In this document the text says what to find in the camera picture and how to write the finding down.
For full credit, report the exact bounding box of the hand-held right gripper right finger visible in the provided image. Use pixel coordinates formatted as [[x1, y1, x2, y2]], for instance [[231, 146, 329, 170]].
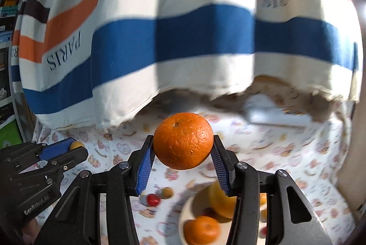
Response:
[[211, 135, 332, 245]]

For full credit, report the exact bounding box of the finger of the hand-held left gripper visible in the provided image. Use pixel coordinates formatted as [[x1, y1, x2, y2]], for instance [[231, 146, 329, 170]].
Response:
[[43, 147, 89, 185], [0, 138, 78, 169]]

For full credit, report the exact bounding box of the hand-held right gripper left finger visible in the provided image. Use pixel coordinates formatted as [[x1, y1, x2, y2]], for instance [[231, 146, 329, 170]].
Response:
[[50, 135, 157, 245]]

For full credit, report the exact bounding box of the large yellow apple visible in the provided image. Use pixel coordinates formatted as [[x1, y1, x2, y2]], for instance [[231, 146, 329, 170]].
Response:
[[208, 180, 267, 219]]

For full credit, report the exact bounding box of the cream round plate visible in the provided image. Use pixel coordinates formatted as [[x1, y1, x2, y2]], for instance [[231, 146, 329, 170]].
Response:
[[178, 182, 269, 245]]

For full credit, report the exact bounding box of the orange mandarin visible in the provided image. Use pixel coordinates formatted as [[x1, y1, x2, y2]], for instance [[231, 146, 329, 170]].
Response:
[[183, 215, 221, 245], [153, 113, 214, 170]]

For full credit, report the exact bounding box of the person's left hand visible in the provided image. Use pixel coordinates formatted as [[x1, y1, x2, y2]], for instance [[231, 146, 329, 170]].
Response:
[[21, 216, 45, 245]]

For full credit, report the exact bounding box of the yellow-orange cherry tomato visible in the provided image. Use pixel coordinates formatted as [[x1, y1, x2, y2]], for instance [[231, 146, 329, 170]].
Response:
[[159, 187, 174, 200]]

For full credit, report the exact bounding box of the green box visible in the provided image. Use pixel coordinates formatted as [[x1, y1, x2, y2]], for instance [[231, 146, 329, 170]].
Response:
[[0, 119, 23, 149]]

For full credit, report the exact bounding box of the bear print tablecloth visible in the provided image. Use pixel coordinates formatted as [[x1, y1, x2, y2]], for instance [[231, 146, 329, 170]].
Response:
[[29, 102, 355, 245]]

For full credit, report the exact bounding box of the white power strip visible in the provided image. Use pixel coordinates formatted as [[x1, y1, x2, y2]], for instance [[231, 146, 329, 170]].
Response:
[[244, 95, 312, 127]]

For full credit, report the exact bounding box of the striped blue orange white cloth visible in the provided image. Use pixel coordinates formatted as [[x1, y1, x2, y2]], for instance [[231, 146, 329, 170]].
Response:
[[10, 0, 362, 131]]

